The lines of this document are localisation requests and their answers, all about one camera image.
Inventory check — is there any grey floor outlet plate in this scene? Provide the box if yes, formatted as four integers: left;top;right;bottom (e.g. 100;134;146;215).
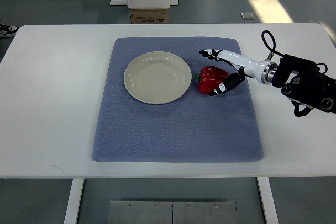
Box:
240;12;255;20

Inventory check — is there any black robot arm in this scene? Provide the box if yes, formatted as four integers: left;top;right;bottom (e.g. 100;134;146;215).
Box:
261;30;335;117

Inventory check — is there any white table leg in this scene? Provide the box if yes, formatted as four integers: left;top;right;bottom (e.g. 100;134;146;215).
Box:
257;177;279;224
64;178;85;224

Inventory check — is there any blue textured mat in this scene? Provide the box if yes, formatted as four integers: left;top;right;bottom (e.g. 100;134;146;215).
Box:
92;37;264;163

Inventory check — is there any black white sneaker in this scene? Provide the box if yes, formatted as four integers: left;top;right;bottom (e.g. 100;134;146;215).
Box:
0;24;19;38

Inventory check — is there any cream round plate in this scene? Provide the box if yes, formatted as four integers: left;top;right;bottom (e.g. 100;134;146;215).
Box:
123;51;192;105

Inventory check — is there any red bell pepper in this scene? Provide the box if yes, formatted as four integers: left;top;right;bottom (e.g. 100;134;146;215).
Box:
194;66;230;95

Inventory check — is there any right white table leg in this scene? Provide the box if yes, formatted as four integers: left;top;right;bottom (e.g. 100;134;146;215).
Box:
257;177;279;224

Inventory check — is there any cardboard box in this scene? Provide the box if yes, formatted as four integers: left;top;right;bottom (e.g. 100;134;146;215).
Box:
130;9;168;24

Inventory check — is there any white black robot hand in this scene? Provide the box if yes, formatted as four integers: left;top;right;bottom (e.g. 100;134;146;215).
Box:
199;49;278;96

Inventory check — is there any left white table leg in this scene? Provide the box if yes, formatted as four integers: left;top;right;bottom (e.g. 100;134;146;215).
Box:
64;178;85;224

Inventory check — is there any metal floor plate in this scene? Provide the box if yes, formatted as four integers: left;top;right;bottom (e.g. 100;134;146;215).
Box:
107;201;239;223

